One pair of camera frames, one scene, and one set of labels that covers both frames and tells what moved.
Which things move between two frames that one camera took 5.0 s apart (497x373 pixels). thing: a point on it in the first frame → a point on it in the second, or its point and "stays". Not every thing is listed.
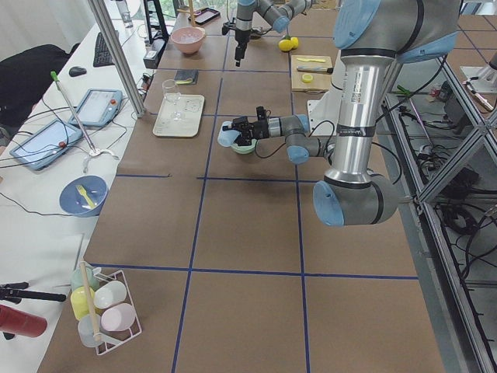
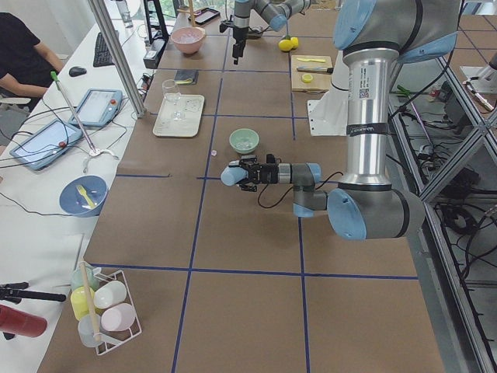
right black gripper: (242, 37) stays
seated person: (23, 78) → (26, 63)
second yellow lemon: (294, 42) stays
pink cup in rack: (118, 317) stays
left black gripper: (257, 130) → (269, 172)
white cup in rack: (109, 294) stays
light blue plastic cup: (226, 137) → (231, 176)
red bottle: (15, 322) stays
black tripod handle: (15, 292) stays
